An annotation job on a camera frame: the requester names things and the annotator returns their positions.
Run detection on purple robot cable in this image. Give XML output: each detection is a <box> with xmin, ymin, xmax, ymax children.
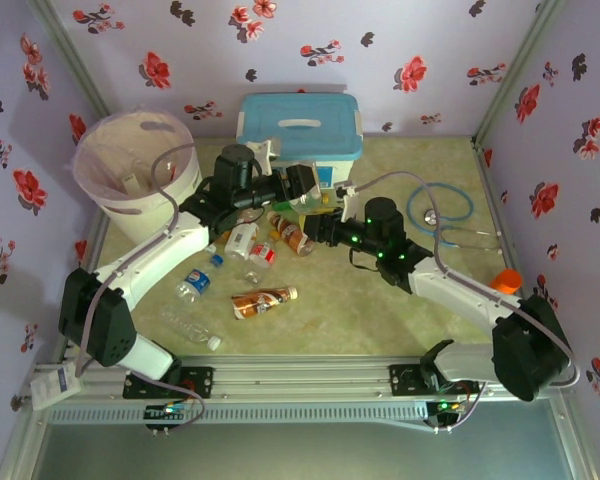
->
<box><xmin>352</xmin><ymin>171</ymin><xmax>580</xmax><ymax>434</ymax></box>
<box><xmin>74</xmin><ymin>143</ymin><xmax>209</xmax><ymax>436</ymax></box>

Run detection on white round waste bin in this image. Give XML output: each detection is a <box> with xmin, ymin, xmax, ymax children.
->
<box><xmin>72</xmin><ymin>110</ymin><xmax>204</xmax><ymax>244</ymax></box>

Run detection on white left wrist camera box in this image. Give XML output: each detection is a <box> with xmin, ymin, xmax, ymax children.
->
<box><xmin>244</xmin><ymin>138</ymin><xmax>284</xmax><ymax>176</ymax></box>

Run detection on small clear bottle red label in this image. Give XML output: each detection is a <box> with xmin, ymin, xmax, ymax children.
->
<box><xmin>242</xmin><ymin>239</ymin><xmax>277</xmax><ymax>286</ymax></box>

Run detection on aluminium side rail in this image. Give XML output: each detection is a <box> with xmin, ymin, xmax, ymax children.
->
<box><xmin>472</xmin><ymin>139</ymin><xmax>549</xmax><ymax>360</ymax></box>
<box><xmin>59</xmin><ymin>209</ymin><xmax>111</xmax><ymax>361</ymax></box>

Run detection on orange plastic cup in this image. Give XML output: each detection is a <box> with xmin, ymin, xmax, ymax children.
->
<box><xmin>489</xmin><ymin>268</ymin><xmax>524</xmax><ymax>296</ymax></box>

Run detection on clear cola bottle blue cap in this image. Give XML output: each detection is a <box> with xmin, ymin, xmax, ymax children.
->
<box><xmin>173</xmin><ymin>254</ymin><xmax>226</xmax><ymax>306</ymax></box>

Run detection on small controller board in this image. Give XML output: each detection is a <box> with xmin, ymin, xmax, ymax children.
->
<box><xmin>143</xmin><ymin>402</ymin><xmax>194</xmax><ymax>436</ymax></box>
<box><xmin>426</xmin><ymin>398</ymin><xmax>470</xmax><ymax>434</ymax></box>

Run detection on green plastic bottle yellow cap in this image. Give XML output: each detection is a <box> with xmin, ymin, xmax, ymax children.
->
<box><xmin>272</xmin><ymin>191</ymin><xmax>332</xmax><ymax>214</ymax></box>

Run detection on blue tube stethoscope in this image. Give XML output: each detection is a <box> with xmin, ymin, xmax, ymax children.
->
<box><xmin>406</xmin><ymin>181</ymin><xmax>504</xmax><ymax>255</ymax></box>

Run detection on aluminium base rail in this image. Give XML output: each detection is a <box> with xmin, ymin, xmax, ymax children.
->
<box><xmin>32</xmin><ymin>355</ymin><xmax>576</xmax><ymax>404</ymax></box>

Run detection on grey slotted cable duct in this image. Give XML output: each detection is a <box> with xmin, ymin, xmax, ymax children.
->
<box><xmin>47</xmin><ymin>399</ymin><xmax>431</xmax><ymax>427</ymax></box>

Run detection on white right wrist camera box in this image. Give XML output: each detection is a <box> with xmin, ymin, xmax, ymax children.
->
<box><xmin>335</xmin><ymin>182</ymin><xmax>364</xmax><ymax>222</ymax></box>

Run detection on storage box with blue lid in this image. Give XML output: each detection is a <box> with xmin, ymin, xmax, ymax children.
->
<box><xmin>235</xmin><ymin>92</ymin><xmax>365</xmax><ymax>191</ymax></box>

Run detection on white card blue print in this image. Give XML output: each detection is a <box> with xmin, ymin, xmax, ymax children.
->
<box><xmin>29</xmin><ymin>362</ymin><xmax>84</xmax><ymax>412</ymax></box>

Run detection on brown label plastic bottle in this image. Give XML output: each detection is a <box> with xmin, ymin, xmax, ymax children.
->
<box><xmin>265</xmin><ymin>210</ymin><xmax>316</xmax><ymax>257</ymax></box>
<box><xmin>229</xmin><ymin>285</ymin><xmax>300</xmax><ymax>321</ymax></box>

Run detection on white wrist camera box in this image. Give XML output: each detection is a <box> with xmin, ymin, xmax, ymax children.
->
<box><xmin>335</xmin><ymin>182</ymin><xmax>364</xmax><ymax>222</ymax></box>
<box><xmin>244</xmin><ymin>138</ymin><xmax>284</xmax><ymax>176</ymax></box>

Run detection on aluminium corner post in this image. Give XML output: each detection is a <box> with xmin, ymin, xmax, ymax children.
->
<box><xmin>27</xmin><ymin>0</ymin><xmax>111</xmax><ymax>119</ymax></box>
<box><xmin>471</xmin><ymin>0</ymin><xmax>567</xmax><ymax>151</ymax></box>

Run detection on unlabelled clear bottle white cap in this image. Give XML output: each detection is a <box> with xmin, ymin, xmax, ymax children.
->
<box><xmin>159</xmin><ymin>305</ymin><xmax>223</xmax><ymax>351</ymax></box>

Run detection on bottle white label orange mark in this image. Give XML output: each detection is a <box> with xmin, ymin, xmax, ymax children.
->
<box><xmin>223</xmin><ymin>219</ymin><xmax>261</xmax><ymax>262</ymax></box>

